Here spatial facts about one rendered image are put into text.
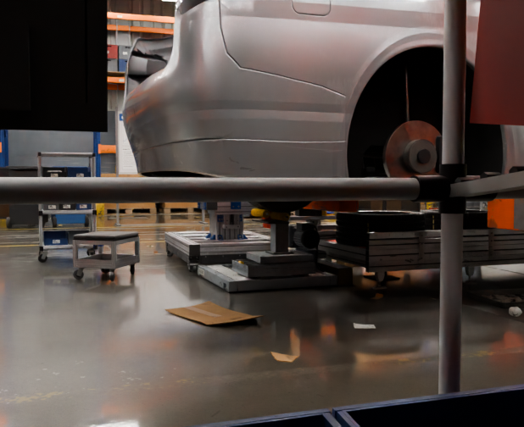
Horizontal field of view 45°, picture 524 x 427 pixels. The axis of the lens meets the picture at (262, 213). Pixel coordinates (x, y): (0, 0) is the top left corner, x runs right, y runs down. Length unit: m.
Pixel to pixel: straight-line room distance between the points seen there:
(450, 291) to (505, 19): 0.34
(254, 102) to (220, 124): 0.15
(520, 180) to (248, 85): 1.80
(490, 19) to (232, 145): 1.70
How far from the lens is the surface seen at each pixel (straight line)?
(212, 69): 2.45
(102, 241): 4.77
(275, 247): 4.43
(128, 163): 10.65
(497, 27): 0.82
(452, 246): 0.85
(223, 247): 5.15
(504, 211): 3.08
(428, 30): 2.84
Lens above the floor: 0.74
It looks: 3 degrees down
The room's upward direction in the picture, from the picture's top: straight up
